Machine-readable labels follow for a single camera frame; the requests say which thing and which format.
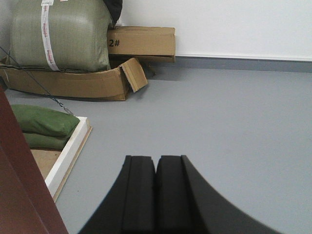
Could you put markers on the black bag behind sack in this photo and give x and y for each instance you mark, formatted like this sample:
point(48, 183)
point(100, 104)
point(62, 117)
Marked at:
point(115, 8)

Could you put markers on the flattened cardboard box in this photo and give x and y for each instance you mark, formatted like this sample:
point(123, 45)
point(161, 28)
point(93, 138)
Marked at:
point(112, 84)

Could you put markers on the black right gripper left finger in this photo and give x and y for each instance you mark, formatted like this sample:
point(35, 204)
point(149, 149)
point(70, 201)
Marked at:
point(129, 206)

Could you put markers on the green sandbag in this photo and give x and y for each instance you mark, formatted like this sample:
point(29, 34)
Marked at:
point(42, 141)
point(44, 121)

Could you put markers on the plywood base platform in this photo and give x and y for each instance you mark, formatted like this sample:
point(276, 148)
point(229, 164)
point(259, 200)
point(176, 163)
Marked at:
point(45, 160)

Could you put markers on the lower far green sandbag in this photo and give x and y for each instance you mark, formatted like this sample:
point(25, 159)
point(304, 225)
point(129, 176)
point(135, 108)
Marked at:
point(42, 141)

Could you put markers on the cardboard box marked 2# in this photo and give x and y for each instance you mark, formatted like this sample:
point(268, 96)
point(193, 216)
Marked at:
point(156, 44)

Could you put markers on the brown wooden door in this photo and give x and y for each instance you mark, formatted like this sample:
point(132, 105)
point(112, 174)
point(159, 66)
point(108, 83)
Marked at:
point(26, 206)

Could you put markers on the large olive woven sack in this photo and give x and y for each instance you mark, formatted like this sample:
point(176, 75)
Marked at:
point(68, 35)

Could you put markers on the far white edge rail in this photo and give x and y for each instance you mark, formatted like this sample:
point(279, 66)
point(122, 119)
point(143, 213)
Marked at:
point(65, 162)

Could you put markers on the upper far green sandbag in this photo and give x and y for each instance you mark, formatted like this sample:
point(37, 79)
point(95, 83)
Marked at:
point(44, 121)

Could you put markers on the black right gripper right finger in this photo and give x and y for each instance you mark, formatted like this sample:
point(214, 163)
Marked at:
point(187, 204)

